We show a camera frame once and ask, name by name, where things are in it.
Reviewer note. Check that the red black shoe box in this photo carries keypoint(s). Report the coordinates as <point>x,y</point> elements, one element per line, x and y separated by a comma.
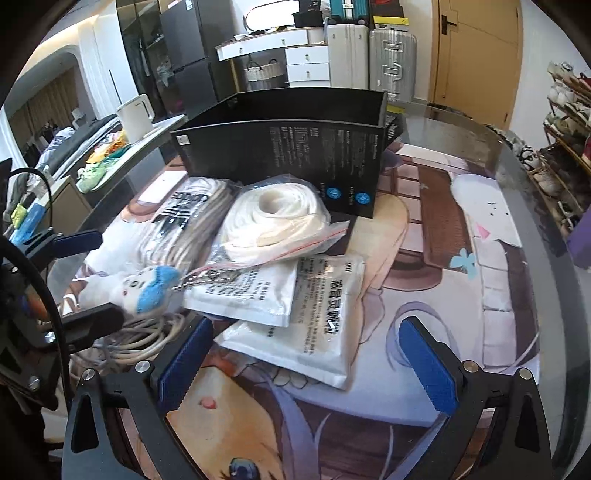
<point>390,7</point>

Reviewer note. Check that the oval mirror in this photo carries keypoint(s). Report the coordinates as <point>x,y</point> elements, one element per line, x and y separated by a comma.
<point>272,16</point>

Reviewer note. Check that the rows of shoes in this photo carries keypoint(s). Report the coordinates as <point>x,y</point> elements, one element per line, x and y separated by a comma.
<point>565,99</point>

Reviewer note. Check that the black cardboard box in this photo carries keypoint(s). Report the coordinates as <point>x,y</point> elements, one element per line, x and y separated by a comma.
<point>277,138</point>

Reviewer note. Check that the white electric kettle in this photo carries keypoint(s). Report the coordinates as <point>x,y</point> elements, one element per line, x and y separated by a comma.
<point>134,117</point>

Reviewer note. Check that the printed cartoon desk mat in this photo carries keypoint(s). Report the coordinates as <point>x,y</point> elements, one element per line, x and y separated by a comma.
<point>415,277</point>

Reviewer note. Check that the white dresser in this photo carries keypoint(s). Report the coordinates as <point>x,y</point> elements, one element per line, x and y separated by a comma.
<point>304,60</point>

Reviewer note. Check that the grey side table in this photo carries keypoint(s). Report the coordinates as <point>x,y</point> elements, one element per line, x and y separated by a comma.
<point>152,138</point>

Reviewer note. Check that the wooden shoe rack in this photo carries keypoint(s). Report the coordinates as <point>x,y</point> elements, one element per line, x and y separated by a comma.
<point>561,152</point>

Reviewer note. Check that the grey white socks pack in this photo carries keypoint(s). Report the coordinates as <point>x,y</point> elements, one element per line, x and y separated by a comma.
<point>184,221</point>

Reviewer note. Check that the white medicine packet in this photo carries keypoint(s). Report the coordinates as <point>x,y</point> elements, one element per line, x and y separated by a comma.
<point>318,323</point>
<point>249,295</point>

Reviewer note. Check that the woven laundry basket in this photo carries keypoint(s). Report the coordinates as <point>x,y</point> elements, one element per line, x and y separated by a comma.
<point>264,76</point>

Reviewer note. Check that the white suitcase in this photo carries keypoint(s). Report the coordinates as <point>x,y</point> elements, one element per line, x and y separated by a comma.
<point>347,55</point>

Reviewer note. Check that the teal suitcase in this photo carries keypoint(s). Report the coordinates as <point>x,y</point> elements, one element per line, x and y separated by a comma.
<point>351,11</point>

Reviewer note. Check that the green cloth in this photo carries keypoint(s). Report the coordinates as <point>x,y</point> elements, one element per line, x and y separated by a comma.
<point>92,179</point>

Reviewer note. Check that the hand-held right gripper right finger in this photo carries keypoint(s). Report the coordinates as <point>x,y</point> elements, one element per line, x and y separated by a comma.
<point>427,364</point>

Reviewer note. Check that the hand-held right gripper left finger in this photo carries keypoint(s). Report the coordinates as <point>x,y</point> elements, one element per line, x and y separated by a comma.
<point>184,364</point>

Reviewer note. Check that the purple bag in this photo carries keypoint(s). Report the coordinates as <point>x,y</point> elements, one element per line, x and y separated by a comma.
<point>581,242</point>

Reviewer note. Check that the black bag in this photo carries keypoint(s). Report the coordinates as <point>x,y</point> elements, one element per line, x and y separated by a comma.
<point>310,19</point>

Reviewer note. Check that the silver suitcase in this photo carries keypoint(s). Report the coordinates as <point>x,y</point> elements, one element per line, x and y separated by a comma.
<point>392,64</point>

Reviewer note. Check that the yellow wooden door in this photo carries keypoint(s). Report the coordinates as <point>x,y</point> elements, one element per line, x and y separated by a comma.
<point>475,55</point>

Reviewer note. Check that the yellow cloth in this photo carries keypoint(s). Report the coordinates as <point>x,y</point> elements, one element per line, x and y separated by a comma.
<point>107,148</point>

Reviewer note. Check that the black refrigerator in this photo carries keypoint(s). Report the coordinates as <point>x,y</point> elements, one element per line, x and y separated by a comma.
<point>194,46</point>

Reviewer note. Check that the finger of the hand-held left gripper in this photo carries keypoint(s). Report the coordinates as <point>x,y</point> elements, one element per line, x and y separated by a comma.
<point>78,243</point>
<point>92,321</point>

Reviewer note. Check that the dark glass cabinet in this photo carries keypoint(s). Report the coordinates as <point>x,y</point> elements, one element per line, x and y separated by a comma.
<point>138,55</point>

